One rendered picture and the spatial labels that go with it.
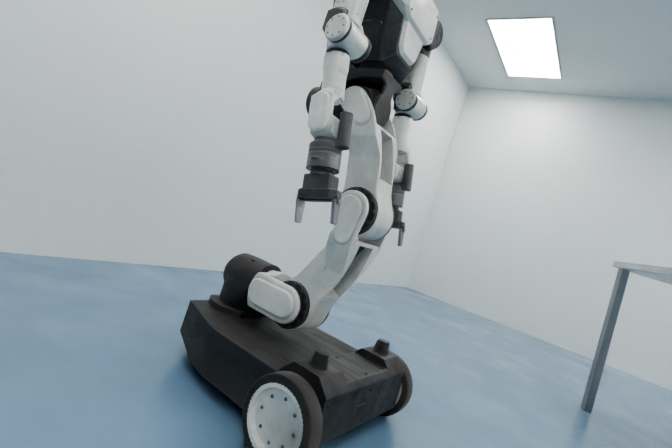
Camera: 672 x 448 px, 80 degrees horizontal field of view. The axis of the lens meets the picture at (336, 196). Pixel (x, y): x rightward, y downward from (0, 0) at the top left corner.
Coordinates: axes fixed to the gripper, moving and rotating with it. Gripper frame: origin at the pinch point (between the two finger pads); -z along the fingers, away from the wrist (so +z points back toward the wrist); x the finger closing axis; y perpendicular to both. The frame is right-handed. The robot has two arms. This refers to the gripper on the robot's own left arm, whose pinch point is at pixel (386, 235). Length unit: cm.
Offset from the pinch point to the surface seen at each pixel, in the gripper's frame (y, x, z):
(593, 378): 138, 70, -56
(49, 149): -51, -143, 17
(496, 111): 403, -44, 201
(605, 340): 139, 75, -35
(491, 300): 393, -26, -43
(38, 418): -86, -32, -49
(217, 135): 31, -134, 50
